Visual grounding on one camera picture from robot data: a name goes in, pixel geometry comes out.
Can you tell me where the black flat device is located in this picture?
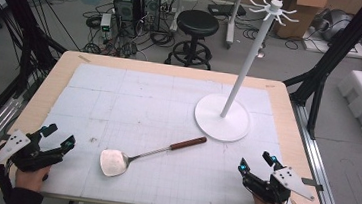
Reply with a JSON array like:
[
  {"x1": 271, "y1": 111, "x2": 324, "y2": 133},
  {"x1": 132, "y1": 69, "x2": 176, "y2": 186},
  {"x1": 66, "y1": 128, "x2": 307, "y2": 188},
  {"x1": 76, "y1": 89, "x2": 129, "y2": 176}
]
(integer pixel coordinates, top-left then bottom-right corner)
[{"x1": 206, "y1": 1, "x2": 249, "y2": 20}]

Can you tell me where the tangle of black floor cables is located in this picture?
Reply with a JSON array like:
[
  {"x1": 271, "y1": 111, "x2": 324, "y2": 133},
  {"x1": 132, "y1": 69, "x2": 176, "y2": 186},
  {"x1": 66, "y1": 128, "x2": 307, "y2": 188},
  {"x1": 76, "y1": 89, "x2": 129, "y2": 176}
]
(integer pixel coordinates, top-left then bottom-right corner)
[{"x1": 78, "y1": 0, "x2": 180, "y2": 64}]

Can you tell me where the white hook rack stand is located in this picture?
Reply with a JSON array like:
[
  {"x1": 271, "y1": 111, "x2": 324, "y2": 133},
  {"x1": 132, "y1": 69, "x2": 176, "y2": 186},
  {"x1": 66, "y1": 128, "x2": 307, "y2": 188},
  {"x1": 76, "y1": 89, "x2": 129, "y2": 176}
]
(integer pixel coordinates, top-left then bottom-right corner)
[{"x1": 191, "y1": 0, "x2": 302, "y2": 149}]

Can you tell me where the black round stool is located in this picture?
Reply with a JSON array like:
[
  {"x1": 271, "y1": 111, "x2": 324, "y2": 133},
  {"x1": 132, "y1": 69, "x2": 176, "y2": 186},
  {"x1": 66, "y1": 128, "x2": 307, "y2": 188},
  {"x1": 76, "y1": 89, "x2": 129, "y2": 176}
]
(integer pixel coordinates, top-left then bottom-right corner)
[{"x1": 163, "y1": 7, "x2": 222, "y2": 71}]

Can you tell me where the grey rounded device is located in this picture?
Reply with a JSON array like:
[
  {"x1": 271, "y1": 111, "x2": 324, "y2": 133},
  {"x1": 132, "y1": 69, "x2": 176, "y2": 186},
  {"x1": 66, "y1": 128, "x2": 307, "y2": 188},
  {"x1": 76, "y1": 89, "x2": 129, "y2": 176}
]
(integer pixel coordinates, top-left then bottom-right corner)
[{"x1": 310, "y1": 6, "x2": 353, "y2": 45}]

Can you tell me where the black metal frame stand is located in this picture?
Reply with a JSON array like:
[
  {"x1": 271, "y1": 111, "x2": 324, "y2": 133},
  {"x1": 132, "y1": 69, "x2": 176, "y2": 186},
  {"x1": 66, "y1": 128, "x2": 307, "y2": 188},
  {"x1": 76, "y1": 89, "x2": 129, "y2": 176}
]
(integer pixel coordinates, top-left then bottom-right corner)
[
  {"x1": 277, "y1": 0, "x2": 362, "y2": 146},
  {"x1": 0, "y1": 0, "x2": 73, "y2": 105}
]

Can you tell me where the white grid mat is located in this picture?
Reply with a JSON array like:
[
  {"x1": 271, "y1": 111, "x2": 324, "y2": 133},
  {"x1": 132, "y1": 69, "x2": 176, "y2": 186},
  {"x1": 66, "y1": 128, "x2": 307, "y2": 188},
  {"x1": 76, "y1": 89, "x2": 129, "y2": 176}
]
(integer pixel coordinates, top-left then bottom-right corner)
[{"x1": 38, "y1": 59, "x2": 309, "y2": 204}]

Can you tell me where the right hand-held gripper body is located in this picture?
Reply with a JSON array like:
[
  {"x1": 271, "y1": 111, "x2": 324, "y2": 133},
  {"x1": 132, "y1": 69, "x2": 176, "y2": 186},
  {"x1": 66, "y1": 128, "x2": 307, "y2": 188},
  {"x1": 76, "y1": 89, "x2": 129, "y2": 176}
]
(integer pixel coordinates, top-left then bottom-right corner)
[{"x1": 240, "y1": 161, "x2": 318, "y2": 204}]

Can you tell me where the cardboard box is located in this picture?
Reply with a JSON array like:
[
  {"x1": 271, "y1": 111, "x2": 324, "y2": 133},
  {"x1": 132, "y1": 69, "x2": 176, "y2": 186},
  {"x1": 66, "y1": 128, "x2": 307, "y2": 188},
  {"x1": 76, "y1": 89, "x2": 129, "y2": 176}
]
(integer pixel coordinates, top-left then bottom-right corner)
[{"x1": 271, "y1": 0, "x2": 329, "y2": 43}]

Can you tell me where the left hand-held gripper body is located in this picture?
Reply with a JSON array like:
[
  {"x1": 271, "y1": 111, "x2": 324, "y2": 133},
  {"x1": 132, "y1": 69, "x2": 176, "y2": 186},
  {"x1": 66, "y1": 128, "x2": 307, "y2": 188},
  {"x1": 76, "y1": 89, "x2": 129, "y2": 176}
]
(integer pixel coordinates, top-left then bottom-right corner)
[{"x1": 0, "y1": 125, "x2": 68, "y2": 176}]

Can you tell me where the black computer tower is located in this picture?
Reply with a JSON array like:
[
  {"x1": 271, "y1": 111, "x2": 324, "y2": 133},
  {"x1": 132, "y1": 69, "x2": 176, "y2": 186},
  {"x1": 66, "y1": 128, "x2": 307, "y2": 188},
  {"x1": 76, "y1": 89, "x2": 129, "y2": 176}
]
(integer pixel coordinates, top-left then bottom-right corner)
[
  {"x1": 137, "y1": 0, "x2": 163, "y2": 33},
  {"x1": 109, "y1": 0, "x2": 141, "y2": 37}
]

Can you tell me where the small silver power box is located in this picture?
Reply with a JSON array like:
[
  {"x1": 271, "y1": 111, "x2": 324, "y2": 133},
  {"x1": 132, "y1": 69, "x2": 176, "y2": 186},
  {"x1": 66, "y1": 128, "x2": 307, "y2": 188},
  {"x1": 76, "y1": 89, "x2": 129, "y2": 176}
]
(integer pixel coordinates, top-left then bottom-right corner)
[{"x1": 98, "y1": 12, "x2": 113, "y2": 40}]

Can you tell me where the metal spatula with wooden handle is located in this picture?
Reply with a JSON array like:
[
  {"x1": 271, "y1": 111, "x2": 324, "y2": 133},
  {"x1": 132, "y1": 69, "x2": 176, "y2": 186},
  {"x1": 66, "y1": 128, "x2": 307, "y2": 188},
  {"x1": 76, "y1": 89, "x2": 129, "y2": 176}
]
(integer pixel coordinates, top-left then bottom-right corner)
[{"x1": 98, "y1": 127, "x2": 208, "y2": 186}]

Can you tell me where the person's left hand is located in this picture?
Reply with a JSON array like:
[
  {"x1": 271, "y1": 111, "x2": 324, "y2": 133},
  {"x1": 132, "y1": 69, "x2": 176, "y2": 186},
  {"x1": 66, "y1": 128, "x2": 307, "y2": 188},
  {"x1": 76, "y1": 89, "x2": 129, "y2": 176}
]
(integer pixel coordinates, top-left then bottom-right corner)
[{"x1": 14, "y1": 163, "x2": 52, "y2": 195}]

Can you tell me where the white stand pole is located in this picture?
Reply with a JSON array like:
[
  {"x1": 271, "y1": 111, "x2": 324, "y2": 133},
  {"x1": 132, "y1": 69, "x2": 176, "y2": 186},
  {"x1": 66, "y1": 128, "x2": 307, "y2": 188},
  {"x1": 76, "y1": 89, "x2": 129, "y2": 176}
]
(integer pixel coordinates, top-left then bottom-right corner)
[
  {"x1": 170, "y1": 0, "x2": 186, "y2": 34},
  {"x1": 223, "y1": 0, "x2": 246, "y2": 50}
]

